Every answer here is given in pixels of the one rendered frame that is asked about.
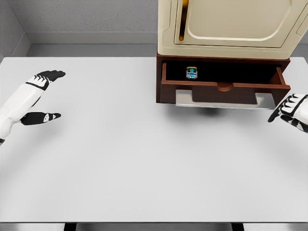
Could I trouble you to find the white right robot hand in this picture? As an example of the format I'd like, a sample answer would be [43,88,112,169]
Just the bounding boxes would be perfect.
[267,93,308,133]

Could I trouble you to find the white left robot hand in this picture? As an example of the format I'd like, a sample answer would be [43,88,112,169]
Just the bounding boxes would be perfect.
[0,69,66,128]

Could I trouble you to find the brown wooden drawer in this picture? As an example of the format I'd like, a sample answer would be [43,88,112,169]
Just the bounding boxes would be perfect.
[160,62,291,105]

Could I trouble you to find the brown wooden drawer housing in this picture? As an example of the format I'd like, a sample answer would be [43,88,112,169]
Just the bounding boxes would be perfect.
[155,51,291,104]

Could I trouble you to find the cream cabinet door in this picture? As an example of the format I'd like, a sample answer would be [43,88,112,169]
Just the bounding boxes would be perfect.
[173,0,307,48]

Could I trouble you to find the cream cabinet body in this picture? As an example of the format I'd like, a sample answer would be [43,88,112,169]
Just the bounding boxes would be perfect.
[156,0,308,60]

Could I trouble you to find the small blue and yellow switch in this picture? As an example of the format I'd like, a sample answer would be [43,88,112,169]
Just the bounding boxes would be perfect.
[185,66,198,81]

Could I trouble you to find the gold door handle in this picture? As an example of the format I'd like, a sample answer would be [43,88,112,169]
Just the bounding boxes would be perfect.
[178,0,190,42]

